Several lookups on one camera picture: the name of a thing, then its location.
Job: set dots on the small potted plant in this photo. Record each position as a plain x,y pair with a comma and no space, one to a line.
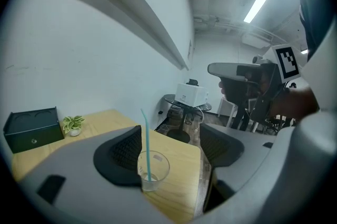
73,124

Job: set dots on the white chair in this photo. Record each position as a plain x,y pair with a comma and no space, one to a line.
226,109

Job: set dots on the white appliance box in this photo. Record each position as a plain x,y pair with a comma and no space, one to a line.
190,95

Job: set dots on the white air conditioner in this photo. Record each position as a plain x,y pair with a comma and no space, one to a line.
256,40

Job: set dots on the teal straw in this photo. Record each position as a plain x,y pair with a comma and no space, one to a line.
148,144

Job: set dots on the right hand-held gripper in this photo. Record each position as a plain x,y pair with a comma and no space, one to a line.
268,86

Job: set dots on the clear plastic cup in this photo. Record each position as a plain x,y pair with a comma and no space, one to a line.
158,175

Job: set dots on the small ceiling light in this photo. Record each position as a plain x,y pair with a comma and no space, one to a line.
304,51

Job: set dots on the person's right forearm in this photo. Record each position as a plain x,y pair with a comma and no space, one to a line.
297,101

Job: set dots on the black device on box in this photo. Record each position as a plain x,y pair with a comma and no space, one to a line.
192,82

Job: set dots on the long ceiling light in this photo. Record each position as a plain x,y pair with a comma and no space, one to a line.
259,1

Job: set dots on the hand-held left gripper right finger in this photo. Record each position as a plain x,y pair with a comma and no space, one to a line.
263,165

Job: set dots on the round black glass table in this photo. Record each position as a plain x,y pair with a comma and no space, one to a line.
181,122

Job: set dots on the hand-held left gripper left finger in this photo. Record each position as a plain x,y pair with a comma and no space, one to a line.
76,165

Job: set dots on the black box with drawer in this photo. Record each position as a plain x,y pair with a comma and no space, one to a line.
31,130

